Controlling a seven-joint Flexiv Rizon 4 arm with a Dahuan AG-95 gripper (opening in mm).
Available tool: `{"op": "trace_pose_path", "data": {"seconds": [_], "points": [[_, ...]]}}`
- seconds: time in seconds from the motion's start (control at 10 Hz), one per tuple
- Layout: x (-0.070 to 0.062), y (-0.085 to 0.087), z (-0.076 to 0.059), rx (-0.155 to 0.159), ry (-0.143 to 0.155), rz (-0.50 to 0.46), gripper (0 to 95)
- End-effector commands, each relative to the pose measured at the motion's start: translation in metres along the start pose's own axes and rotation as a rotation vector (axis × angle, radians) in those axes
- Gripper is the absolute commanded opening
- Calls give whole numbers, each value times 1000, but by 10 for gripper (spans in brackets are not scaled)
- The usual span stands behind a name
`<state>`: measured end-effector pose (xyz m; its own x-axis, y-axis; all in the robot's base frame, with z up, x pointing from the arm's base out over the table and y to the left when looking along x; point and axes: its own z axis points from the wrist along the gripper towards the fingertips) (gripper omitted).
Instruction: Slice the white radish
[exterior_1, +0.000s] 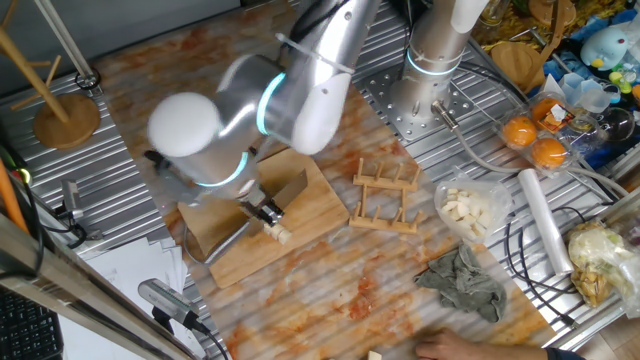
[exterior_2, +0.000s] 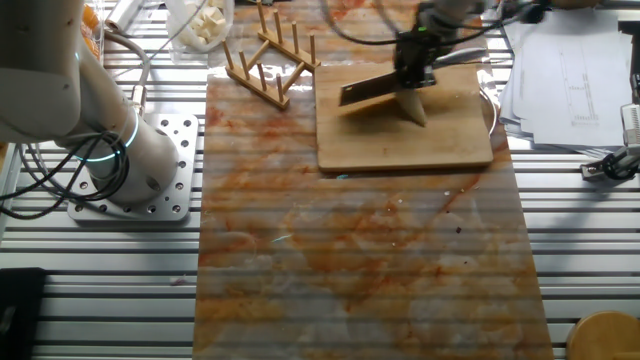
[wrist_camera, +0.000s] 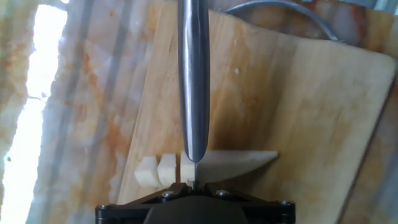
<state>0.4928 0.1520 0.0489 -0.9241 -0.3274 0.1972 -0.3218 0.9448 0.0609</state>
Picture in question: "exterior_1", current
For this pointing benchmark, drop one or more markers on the plastic bag of radish chunks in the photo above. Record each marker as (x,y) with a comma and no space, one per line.
(470,210)

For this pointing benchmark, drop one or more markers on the small radish chunk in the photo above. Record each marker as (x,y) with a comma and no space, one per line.
(375,356)

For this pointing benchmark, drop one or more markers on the clear measuring cup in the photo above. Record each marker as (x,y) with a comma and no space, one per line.
(590,95)

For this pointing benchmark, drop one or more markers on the blue plush toy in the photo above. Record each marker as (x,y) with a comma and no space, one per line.
(605,47)

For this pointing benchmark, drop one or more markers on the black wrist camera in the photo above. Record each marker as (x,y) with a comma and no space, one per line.
(155,161)

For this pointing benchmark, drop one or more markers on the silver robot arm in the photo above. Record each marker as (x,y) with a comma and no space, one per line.
(185,125)

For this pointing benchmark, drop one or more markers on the silver camera mount bracket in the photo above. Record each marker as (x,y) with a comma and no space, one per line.
(180,190)

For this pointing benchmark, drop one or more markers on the clear plastic fruit container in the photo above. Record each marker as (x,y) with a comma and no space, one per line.
(575,135)

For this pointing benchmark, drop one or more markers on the grey green cloth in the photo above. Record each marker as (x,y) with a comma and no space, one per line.
(465,285)

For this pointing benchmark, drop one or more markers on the metal frame bar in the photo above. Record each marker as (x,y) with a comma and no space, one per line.
(75,290)

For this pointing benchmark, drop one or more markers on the wooden mug tree stand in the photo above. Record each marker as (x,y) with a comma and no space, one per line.
(65,122)

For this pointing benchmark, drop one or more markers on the person bare hand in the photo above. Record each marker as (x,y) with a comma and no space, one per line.
(445,346)

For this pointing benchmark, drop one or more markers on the wooden dish rack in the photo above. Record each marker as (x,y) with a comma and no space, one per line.
(385,200)

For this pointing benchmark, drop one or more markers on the plastic bag of vegetable scraps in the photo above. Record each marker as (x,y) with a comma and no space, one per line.
(600,265)

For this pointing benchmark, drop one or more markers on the steel cleaver knife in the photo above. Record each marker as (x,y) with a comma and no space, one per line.
(292,190)

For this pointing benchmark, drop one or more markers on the small clamp mounted camera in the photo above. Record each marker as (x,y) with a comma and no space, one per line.
(72,197)

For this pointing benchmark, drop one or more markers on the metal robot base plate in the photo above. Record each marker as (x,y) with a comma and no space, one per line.
(390,105)

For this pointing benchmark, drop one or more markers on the silver bar shaped camera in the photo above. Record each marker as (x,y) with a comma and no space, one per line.
(165,300)

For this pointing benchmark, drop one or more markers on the camera stand pole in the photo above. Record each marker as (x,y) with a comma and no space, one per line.
(65,40)

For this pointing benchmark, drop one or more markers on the glass bowl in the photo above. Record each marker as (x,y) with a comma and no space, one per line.
(617,125)

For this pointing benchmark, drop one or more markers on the marble pattern table mat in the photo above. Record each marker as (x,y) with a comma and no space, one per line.
(140,75)

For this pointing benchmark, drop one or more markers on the black keyboard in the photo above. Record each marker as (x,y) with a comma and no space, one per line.
(27,330)

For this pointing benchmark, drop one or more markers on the orange fruit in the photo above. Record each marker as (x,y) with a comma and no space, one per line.
(519,131)
(548,152)
(542,110)

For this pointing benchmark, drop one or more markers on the white plastic wrap roll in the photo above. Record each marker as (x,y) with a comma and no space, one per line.
(545,220)

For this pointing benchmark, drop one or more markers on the white radish slice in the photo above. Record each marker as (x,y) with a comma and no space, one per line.
(285,237)

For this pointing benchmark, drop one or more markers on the wooden holder stand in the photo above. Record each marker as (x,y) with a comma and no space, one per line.
(520,60)

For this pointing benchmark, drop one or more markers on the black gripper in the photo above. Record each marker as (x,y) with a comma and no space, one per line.
(252,205)

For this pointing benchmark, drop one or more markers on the wooden cutting board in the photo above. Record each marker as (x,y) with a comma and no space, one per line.
(310,215)

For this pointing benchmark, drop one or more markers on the white paper stack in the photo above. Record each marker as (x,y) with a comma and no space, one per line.
(135,270)

